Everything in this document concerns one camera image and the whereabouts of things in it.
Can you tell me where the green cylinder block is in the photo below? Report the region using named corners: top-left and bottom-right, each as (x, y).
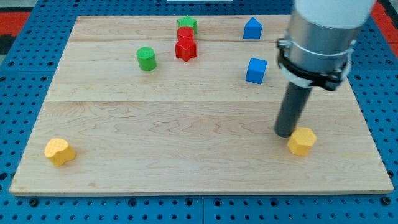
top-left (136, 47), bottom-right (157, 71)

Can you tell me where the blue cube block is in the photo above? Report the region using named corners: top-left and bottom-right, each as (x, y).
top-left (245, 58), bottom-right (267, 84)

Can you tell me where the yellow hexagon block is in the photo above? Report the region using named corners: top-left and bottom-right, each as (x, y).
top-left (287, 127), bottom-right (317, 156)

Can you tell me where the red star block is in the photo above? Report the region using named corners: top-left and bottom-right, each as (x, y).
top-left (175, 41), bottom-right (197, 62)

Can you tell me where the yellow heart block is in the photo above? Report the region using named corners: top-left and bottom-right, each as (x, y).
top-left (44, 138), bottom-right (76, 167)

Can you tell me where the blue pentagon block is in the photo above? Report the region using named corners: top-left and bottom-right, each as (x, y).
top-left (243, 17), bottom-right (263, 39)

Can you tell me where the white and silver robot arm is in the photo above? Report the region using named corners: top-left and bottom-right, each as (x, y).
top-left (277, 0), bottom-right (375, 91)

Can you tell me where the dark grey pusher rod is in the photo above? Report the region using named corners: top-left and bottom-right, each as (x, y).
top-left (274, 82), bottom-right (312, 138)

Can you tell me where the green star block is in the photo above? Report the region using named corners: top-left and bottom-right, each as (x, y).
top-left (177, 15), bottom-right (198, 34)

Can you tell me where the red cylinder block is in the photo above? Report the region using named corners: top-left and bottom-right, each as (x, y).
top-left (177, 26), bottom-right (195, 42)

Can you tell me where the wooden board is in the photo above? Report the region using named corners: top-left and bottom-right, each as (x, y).
top-left (9, 15), bottom-right (394, 196)

